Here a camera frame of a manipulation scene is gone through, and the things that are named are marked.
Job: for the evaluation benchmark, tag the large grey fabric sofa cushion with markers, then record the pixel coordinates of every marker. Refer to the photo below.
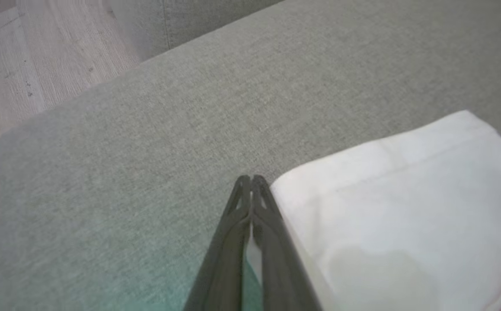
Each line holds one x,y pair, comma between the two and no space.
146,172

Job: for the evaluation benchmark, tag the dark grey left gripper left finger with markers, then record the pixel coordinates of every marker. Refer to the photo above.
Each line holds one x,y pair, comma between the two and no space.
224,268

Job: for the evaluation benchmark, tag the red cloth garment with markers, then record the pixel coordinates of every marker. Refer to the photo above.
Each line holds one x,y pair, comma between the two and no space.
406,207

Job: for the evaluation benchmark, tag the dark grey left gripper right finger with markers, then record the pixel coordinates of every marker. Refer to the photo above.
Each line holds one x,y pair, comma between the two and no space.
282,272

